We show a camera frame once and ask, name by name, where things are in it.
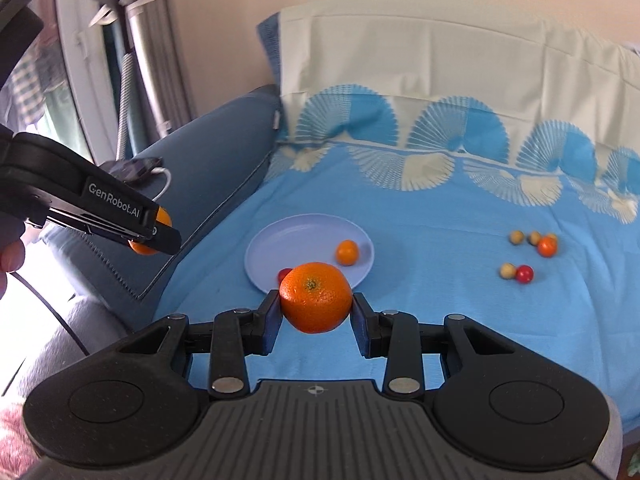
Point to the blue cushion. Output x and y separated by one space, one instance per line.
210 170

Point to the blue fan-print blanket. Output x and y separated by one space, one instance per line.
450 310

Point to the grey curtain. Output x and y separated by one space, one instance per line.
175 60

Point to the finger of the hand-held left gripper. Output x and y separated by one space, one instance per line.
167 240

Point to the dark grey cushion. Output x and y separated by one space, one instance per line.
55 355

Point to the reddish orange mandarin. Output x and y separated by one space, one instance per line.
547 246

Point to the person's left hand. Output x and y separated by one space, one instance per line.
10 262

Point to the light blue plate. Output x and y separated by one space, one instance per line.
300 240

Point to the red cherry tomato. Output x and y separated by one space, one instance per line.
283 275
524 274

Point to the black padded object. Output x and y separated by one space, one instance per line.
20 30

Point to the phone holder stand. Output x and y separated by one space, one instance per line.
142 50

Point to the black smartphone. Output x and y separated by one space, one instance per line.
135 169

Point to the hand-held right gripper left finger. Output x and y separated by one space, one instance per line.
272 321

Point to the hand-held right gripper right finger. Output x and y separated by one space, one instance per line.
361 324

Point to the pink fuzzy cloth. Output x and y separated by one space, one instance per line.
12 445

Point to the white window frame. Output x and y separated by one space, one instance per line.
75 35

